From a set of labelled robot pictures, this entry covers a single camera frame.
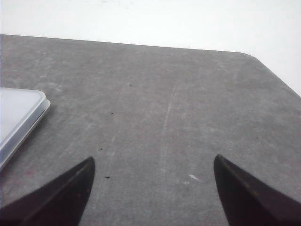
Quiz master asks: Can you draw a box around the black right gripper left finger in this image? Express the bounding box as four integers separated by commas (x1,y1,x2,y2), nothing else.
0,157,95,226

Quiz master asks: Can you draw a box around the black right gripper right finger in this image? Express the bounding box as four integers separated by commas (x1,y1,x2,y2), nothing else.
214,154,301,226

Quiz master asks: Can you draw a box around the silver digital kitchen scale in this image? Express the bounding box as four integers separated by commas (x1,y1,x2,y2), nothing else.
0,88,50,169

